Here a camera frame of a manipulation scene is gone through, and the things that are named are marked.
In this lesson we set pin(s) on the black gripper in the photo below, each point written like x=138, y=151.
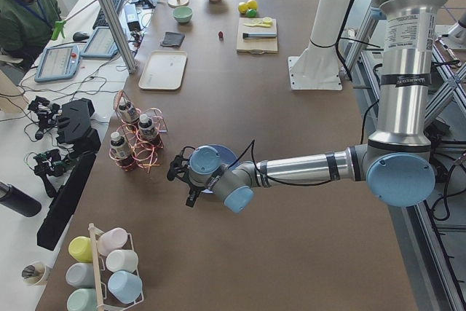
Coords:
x=192, y=192

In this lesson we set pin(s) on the blue round plate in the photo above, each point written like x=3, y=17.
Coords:
x=226, y=156

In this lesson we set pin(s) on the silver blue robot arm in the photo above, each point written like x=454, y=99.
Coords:
x=394, y=161

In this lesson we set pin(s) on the tea bottle front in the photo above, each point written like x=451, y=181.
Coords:
x=121, y=152

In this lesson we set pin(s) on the pink cup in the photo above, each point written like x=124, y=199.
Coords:
x=111, y=240

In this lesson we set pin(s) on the white cup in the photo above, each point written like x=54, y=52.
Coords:
x=120, y=259

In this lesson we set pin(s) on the light blue cup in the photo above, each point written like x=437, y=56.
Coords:
x=125, y=286

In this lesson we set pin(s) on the yellow cup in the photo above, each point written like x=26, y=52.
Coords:
x=80, y=249

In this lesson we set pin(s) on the cream rabbit tray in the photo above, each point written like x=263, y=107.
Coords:
x=163, y=70

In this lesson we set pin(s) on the grey cup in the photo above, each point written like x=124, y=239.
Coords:
x=81, y=275

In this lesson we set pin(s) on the black stand device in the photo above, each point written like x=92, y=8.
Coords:
x=64, y=178

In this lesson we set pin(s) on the mint green cup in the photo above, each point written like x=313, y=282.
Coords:
x=82, y=299

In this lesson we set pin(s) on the folded grey cloth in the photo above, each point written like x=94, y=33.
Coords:
x=172, y=39

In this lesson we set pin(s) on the wooden cutting board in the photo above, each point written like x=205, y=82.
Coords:
x=256, y=46

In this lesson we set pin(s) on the black flask bottle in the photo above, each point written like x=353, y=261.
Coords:
x=18, y=201

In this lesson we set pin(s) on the paper cup with utensils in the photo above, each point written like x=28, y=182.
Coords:
x=36, y=274

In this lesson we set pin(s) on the green bowl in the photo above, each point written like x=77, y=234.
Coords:
x=183, y=14

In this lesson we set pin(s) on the yellow plastic knife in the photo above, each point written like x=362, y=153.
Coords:
x=258, y=24

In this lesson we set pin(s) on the blue teach pendant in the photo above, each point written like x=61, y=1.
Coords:
x=58, y=63

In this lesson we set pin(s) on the green lime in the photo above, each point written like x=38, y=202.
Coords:
x=251, y=13

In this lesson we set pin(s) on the yellow lemon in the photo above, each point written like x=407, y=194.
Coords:
x=252, y=4
x=242, y=7

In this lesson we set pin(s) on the black computer mouse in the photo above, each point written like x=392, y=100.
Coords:
x=80, y=36

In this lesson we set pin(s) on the person in green sweater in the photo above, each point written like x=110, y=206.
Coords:
x=27, y=27

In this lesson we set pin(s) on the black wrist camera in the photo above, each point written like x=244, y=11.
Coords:
x=178, y=168

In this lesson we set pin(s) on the copper wire bottle rack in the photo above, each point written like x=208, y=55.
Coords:
x=144, y=153

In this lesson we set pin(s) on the white wire cup rack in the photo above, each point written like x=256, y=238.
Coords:
x=105, y=299

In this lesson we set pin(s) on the aluminium frame post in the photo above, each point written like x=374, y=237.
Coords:
x=118, y=34

